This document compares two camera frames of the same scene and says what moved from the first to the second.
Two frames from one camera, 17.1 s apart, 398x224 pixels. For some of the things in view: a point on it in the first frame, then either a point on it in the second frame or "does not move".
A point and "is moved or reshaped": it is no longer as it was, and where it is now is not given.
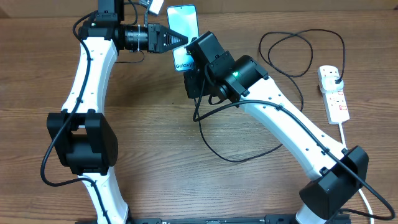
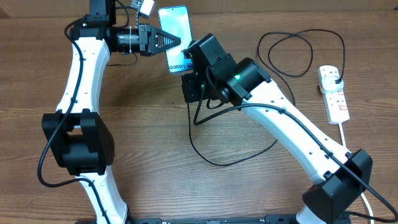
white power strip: (334, 102) does not move
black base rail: (275, 219) does not move
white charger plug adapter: (328, 84) does not move
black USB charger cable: (291, 78) is moved or reshaped
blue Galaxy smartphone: (183, 19) is moved or reshaped
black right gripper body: (199, 85) does not move
